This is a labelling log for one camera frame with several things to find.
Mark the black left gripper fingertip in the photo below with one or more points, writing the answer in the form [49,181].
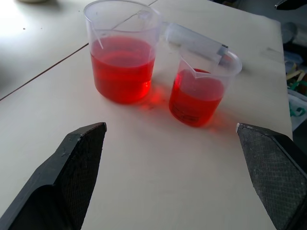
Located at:
[289,3]

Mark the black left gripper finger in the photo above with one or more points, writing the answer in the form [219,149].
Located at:
[64,182]
[271,175]

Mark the clear plastic tube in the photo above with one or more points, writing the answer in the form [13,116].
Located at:
[194,40]

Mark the small beaker with red liquid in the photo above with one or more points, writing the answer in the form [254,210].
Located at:
[196,95]

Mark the large beaker with red liquid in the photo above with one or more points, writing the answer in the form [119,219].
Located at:
[122,62]

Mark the grey cylindrical container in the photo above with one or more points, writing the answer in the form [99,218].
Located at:
[291,32]

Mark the clear plastic bag with items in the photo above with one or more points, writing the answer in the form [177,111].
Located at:
[297,83]

